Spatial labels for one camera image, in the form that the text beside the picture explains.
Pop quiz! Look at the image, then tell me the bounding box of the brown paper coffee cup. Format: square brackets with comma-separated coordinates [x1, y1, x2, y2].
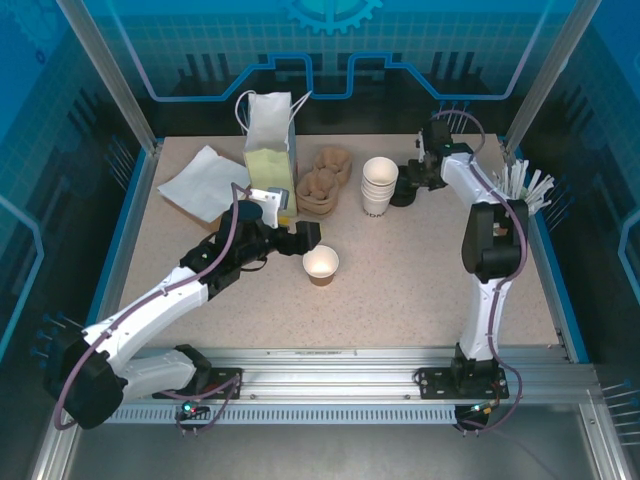
[302, 244, 341, 287]

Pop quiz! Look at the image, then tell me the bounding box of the painted paper gift bag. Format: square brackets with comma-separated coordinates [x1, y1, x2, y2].
[234, 89, 315, 222]

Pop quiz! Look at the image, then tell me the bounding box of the stack of black lids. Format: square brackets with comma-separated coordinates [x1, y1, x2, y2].
[389, 172, 417, 209]

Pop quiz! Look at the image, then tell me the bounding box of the stack of white paper cups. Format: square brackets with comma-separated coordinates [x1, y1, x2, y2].
[360, 156, 400, 220]

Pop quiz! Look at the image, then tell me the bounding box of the stack of pulp cup carriers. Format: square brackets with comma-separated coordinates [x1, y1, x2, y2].
[294, 147, 355, 220]

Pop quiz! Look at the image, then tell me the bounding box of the brown paper napkin stack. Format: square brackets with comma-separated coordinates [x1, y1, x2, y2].
[167, 197, 224, 235]

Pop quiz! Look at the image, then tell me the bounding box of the white paper napkin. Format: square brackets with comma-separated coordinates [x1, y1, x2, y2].
[156, 144, 252, 222]

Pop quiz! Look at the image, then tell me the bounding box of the small LED connector board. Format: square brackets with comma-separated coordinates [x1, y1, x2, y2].
[464, 399, 501, 417]
[174, 398, 211, 420]

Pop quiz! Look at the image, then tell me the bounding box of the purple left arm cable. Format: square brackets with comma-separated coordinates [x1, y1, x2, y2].
[53, 182, 246, 436]

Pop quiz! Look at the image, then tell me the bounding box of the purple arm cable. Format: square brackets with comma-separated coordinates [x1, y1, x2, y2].
[53, 182, 246, 436]
[429, 110, 525, 436]

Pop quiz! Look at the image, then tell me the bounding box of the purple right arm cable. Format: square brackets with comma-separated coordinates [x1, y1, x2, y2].
[429, 110, 525, 436]

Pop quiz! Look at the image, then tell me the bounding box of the aluminium frame post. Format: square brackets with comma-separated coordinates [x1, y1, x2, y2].
[55, 0, 164, 154]
[503, 0, 604, 151]

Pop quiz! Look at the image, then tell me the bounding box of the aluminium mounting rail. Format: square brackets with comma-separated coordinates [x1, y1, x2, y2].
[114, 345, 599, 404]

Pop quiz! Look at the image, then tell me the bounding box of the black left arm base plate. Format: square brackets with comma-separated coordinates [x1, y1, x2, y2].
[152, 366, 245, 401]

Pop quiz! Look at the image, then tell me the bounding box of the slotted grey cable duct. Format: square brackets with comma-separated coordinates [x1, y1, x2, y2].
[107, 404, 464, 426]

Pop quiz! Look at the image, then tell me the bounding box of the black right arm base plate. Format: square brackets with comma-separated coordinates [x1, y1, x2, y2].
[417, 366, 511, 401]

